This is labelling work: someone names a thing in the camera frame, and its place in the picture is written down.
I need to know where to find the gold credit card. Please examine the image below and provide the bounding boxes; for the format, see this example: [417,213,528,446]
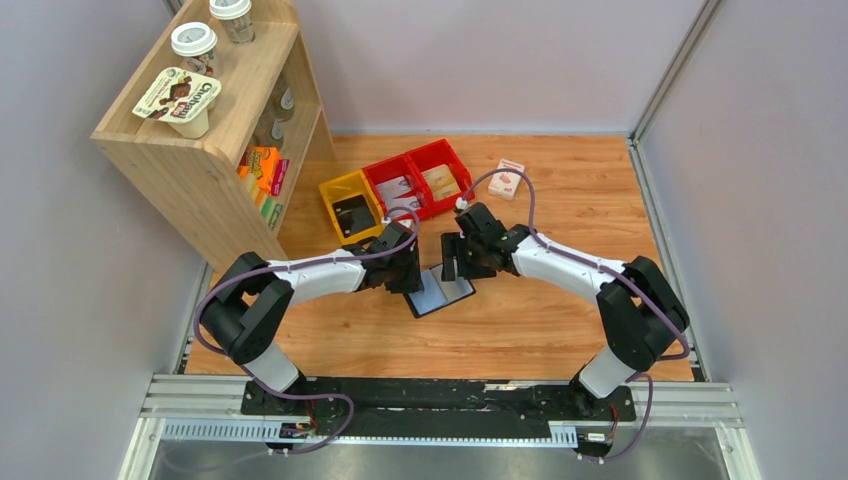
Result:
[432,182,462,201]

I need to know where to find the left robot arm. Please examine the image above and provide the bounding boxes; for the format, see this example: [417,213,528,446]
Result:
[193,222,422,394]

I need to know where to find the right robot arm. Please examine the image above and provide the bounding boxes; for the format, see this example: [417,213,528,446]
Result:
[440,203,690,402]

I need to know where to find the white pink card box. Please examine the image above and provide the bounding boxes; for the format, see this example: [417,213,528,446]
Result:
[487,158,525,200]

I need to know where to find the black card in bin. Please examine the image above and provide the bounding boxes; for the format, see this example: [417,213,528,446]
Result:
[332,195,376,238]

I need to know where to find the white cards in bin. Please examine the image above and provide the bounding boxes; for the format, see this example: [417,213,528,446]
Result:
[376,176,422,211]

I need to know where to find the tan card in bin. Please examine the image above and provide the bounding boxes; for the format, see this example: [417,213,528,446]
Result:
[421,164,456,190]

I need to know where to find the yellow plastic bin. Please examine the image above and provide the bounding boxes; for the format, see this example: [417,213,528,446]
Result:
[319,170,384,245]

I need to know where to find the red plastic bin right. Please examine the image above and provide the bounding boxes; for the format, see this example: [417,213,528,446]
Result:
[405,139,472,217]

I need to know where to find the red plastic bin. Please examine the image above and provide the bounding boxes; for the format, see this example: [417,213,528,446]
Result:
[405,139,472,217]
[362,154,436,220]

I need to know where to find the red plastic bin middle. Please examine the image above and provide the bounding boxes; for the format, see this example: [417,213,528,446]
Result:
[362,154,436,220]

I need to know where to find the orange snack box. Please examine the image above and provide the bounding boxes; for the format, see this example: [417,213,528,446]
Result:
[237,146,290,196]

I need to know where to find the glass bottle on shelf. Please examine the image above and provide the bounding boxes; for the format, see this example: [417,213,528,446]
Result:
[270,77,295,122]

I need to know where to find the wooden shelf unit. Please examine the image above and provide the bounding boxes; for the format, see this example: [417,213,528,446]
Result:
[91,1,336,271]

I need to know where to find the Chobani yogurt cup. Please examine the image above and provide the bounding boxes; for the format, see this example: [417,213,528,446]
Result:
[132,67,222,139]

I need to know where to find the white lidded cup far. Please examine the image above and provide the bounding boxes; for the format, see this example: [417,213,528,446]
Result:
[209,0,255,45]

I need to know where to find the white lidded cup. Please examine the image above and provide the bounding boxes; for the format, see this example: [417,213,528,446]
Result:
[170,22,218,77]
[209,0,255,45]

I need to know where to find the white lidded cup near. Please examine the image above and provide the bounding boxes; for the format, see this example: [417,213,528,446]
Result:
[170,22,218,77]

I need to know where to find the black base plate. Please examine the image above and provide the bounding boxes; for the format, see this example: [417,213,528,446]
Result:
[240,377,636,440]

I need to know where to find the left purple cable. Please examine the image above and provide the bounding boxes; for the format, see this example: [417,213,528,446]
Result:
[192,206,422,458]

